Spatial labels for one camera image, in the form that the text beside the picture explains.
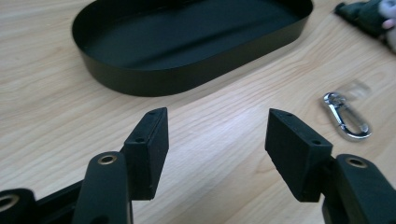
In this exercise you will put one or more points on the black hook stand with tray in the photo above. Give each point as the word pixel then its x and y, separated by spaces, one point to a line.
pixel 186 46

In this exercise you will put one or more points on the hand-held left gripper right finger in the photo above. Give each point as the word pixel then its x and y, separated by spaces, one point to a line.
pixel 295 152

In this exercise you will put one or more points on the clear plastic piece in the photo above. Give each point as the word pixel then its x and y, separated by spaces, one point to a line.
pixel 356 88

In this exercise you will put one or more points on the silver carabiner clip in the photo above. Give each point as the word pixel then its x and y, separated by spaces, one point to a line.
pixel 331 99

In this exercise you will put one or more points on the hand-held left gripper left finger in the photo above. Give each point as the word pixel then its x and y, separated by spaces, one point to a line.
pixel 146 161

